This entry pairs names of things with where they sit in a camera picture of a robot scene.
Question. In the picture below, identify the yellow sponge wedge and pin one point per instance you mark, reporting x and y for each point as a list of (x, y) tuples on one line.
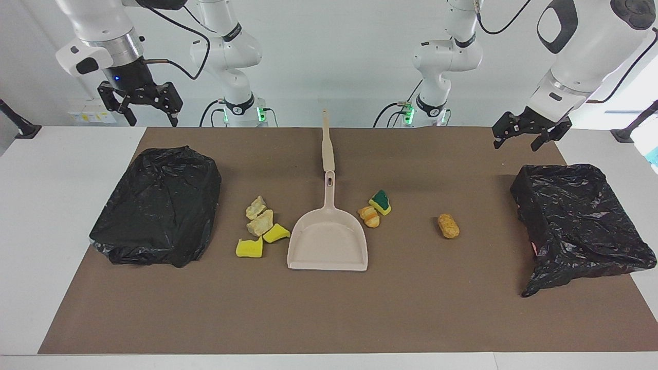
[(276, 234)]

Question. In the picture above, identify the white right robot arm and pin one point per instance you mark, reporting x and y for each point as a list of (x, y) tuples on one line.
[(103, 20)]

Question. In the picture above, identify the black stand base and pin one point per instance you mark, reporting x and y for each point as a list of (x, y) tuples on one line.
[(25, 131), (624, 136)]

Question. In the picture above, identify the notched yellow sponge piece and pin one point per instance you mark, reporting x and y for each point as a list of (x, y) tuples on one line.
[(249, 248)]

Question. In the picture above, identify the large beige sponge chunk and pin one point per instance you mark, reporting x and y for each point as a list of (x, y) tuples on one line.
[(259, 224)]

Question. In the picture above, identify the brown table mat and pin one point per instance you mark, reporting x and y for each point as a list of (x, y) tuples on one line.
[(411, 308)]

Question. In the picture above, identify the teal object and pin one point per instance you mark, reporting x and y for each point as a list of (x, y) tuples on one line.
[(654, 156)]

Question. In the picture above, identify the black bag with loose corner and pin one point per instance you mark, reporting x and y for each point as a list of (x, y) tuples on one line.
[(581, 226)]

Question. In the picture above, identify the beige plastic dustpan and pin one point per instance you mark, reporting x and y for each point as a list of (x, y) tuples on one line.
[(329, 241)]

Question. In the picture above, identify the small beige sponge chunk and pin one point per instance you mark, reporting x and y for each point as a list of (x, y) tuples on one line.
[(255, 208)]

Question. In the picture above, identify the orange bread piece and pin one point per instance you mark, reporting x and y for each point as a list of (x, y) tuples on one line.
[(370, 216)]

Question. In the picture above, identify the black bag covered bin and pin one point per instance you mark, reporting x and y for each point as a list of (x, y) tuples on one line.
[(154, 205)]

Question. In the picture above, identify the white wall socket box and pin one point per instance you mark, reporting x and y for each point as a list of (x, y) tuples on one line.
[(92, 115)]

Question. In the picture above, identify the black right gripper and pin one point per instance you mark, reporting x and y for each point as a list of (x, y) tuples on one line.
[(133, 77)]

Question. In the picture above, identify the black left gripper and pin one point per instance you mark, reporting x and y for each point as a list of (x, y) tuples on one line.
[(540, 123)]

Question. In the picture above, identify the green and yellow sponge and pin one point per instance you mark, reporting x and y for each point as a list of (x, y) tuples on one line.
[(380, 201)]

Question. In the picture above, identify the brown oval bread roll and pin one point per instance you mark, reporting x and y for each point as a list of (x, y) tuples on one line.
[(448, 226)]

